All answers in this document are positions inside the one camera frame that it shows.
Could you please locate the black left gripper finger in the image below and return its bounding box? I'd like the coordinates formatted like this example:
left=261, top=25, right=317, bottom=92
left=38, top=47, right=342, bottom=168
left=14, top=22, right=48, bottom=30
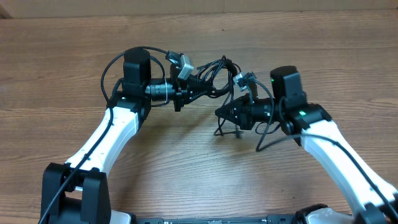
left=187, top=75, right=213, bottom=87
left=187, top=87, right=216, bottom=103

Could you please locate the black cable bundle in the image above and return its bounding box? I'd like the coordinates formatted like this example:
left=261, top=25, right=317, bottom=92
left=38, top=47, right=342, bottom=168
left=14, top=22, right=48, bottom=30
left=195, top=55, right=243, bottom=139

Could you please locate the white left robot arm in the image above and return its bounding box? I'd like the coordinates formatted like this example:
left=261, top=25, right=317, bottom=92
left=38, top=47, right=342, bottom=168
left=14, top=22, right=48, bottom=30
left=39, top=47, right=216, bottom=224

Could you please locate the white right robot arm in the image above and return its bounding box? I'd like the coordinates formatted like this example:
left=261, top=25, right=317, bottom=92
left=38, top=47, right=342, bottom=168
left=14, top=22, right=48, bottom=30
left=215, top=65, right=397, bottom=223

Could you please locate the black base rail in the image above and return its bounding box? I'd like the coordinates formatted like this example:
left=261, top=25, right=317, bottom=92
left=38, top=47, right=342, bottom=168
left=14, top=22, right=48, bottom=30
left=108, top=203, right=352, bottom=224

